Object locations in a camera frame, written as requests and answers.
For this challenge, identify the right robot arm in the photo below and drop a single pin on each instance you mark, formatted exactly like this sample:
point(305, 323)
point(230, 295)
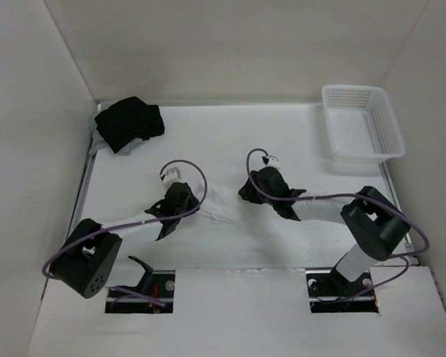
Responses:
point(375, 224)

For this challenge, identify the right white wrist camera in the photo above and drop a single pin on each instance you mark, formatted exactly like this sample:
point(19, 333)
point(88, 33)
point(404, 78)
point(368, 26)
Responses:
point(271, 161)

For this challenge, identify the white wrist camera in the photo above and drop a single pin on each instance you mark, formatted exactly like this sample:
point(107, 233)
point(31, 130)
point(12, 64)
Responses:
point(271, 161)
point(169, 177)

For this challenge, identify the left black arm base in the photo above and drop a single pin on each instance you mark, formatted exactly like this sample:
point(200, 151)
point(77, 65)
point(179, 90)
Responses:
point(134, 287)

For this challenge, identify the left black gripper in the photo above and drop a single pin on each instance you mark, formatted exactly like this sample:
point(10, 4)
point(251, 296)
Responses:
point(192, 199)

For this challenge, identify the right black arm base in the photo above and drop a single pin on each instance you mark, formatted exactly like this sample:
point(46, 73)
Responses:
point(330, 293)

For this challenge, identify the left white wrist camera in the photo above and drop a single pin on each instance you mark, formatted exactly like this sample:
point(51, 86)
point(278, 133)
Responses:
point(169, 177)

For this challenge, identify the white plastic basket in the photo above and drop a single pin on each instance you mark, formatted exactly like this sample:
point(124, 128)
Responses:
point(361, 124)

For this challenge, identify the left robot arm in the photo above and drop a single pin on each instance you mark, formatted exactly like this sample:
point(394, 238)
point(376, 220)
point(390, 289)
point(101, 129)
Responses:
point(85, 261)

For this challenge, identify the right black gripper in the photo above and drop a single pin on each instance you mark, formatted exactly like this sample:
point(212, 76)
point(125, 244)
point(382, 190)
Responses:
point(248, 194)

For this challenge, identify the black folded tank top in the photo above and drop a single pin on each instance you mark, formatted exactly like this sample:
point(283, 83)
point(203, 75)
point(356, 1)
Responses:
point(128, 119)

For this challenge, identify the white tank top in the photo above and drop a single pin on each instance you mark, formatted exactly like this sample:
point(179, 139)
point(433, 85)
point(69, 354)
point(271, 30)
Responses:
point(221, 205)

